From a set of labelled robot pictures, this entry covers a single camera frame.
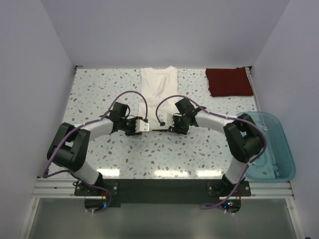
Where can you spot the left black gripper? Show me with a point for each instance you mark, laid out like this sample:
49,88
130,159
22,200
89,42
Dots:
133,127

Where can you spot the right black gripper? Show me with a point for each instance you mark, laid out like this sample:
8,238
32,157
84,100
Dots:
176,128

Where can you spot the white t shirt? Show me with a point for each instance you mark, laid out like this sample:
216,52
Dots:
157,84

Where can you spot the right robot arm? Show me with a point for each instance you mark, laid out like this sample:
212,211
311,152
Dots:
245,140

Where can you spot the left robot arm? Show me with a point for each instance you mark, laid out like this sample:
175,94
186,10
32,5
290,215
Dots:
70,144

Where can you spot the folded dark red shirt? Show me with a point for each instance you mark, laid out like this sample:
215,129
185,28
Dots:
229,82

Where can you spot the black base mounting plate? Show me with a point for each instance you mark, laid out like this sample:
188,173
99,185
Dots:
116,192

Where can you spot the blue plastic bin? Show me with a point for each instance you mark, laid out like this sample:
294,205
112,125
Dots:
276,164

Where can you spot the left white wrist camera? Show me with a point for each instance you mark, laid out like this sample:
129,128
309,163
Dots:
142,126

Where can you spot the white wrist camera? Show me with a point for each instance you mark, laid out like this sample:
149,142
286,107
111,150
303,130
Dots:
166,119
142,126

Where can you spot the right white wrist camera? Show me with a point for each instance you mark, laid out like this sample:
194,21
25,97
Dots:
166,119

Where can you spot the aluminium frame rail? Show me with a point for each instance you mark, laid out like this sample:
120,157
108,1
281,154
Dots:
63,188

